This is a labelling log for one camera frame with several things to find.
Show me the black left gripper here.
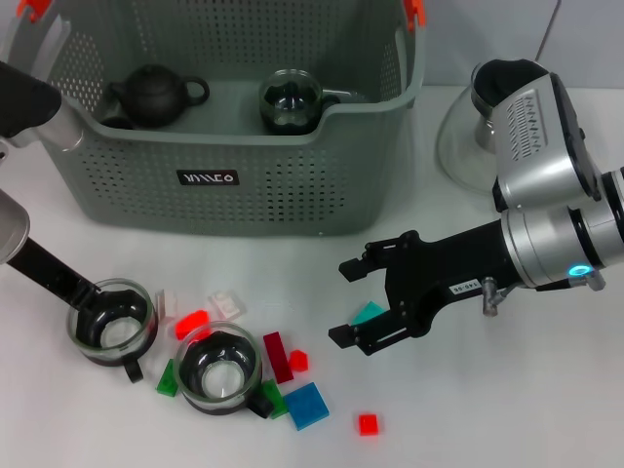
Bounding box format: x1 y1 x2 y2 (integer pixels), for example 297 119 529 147
7 237 106 313

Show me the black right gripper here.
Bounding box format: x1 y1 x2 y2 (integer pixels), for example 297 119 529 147
328 221 518 357

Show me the glass teacup with black base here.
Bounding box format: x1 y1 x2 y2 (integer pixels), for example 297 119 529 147
173 321 275 419
257 69 342 136
66 277 160 385

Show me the grey perforated storage bin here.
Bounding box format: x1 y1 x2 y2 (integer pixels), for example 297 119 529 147
0 0 429 239

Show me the teal square building brick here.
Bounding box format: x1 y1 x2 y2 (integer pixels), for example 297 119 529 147
348 300 386 328

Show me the clear building brick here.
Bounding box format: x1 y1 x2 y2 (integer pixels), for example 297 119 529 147
207 290 248 321
154 289 180 321

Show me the red building brick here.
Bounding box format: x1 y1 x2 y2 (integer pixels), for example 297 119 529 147
174 308 212 340

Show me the dark red long brick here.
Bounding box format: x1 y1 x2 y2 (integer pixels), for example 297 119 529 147
263 331 295 385

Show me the green building brick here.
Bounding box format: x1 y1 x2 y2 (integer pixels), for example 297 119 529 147
154 358 179 397
260 379 290 420

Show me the blue square building brick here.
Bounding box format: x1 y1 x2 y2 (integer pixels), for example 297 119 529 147
282 381 331 431

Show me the dark clay teapot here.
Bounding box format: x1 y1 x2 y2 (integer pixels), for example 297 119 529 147
104 63 211 131

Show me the right arm gripper cable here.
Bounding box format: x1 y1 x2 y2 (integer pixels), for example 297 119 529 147
480 270 608 318

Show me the glass teapot with black handle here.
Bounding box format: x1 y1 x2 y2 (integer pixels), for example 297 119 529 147
435 57 537 196

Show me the left wrist camera housing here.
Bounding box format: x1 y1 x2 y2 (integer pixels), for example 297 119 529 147
0 58 84 152

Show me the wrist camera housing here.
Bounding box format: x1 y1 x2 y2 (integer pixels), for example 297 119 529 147
0 58 84 152
491 72 602 214

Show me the right wrist camera housing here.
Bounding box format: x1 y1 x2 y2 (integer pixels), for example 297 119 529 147
491 72 602 214

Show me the orange bin handle clip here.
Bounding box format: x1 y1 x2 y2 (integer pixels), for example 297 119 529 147
18 0 53 23
405 0 428 31

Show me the thin grey background cable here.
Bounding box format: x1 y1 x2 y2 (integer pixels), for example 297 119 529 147
533 0 562 62

